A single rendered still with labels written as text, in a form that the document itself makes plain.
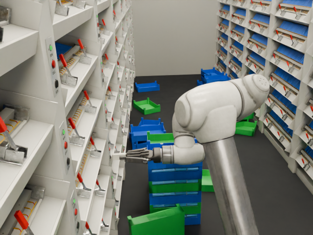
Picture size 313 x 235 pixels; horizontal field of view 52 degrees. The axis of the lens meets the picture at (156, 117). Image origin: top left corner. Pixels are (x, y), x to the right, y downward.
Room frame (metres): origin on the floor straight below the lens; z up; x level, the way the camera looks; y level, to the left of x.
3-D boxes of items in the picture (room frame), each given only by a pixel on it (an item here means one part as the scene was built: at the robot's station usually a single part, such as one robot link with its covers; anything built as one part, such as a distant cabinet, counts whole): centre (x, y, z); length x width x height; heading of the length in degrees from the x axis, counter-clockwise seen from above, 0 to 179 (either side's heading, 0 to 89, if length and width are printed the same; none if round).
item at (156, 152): (1.38, 0.03, 0.57); 0.09 x 0.08 x 0.07; 91
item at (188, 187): (1.63, -0.09, 0.28); 0.30 x 0.20 x 0.08; 92
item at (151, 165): (1.63, -0.09, 0.44); 0.30 x 0.20 x 0.08; 92
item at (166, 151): (1.38, -0.04, 0.57); 0.09 x 0.06 x 0.09; 1
